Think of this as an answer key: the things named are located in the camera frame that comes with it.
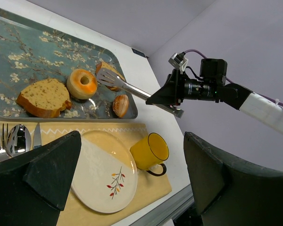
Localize bread slice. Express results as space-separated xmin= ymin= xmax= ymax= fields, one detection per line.
xmin=16 ymin=78 xmax=72 ymax=119
xmin=95 ymin=62 xmax=125 ymax=92

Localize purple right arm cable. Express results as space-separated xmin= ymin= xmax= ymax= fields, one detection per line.
xmin=183 ymin=48 xmax=283 ymax=113

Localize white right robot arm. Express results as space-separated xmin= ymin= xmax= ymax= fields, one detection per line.
xmin=146 ymin=58 xmax=283 ymax=135

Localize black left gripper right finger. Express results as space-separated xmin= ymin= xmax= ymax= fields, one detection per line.
xmin=183 ymin=132 xmax=283 ymax=226

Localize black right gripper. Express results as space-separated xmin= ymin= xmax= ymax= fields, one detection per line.
xmin=146 ymin=69 xmax=217 ymax=105

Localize right blue corner label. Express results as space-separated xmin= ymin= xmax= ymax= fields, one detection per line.
xmin=132 ymin=48 xmax=147 ymax=58

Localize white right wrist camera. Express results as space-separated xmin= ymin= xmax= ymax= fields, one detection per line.
xmin=168 ymin=52 xmax=188 ymax=73

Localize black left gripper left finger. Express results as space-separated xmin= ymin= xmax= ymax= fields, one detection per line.
xmin=0 ymin=130 xmax=82 ymax=226

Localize left bread slice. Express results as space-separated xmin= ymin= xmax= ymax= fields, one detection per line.
xmin=16 ymin=78 xmax=72 ymax=119

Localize right bread slice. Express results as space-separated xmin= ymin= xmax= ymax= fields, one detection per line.
xmin=95 ymin=62 xmax=125 ymax=92

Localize white and yellow plate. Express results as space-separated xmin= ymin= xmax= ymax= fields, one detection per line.
xmin=71 ymin=130 xmax=138 ymax=213

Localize yellow mug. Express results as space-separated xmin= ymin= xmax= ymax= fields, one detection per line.
xmin=130 ymin=133 xmax=169 ymax=177

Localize blue floral serving tray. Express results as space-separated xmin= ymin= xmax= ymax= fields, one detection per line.
xmin=0 ymin=4 xmax=139 ymax=123

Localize small orange bread roll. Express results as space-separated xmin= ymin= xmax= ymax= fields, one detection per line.
xmin=112 ymin=95 xmax=129 ymax=118

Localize silver table knife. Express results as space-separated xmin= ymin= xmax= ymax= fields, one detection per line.
xmin=33 ymin=123 xmax=42 ymax=149

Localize silver fork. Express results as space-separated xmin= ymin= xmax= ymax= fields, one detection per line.
xmin=0 ymin=123 xmax=9 ymax=162

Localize aluminium table front rail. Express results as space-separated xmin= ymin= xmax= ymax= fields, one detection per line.
xmin=131 ymin=184 xmax=194 ymax=226

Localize silver spoon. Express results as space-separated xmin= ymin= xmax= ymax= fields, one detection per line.
xmin=7 ymin=124 xmax=32 ymax=157

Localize metal serving tongs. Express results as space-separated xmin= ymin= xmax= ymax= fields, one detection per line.
xmin=96 ymin=68 xmax=184 ymax=118

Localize orange glazed bagel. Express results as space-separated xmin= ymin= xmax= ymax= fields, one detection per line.
xmin=67 ymin=69 xmax=98 ymax=99

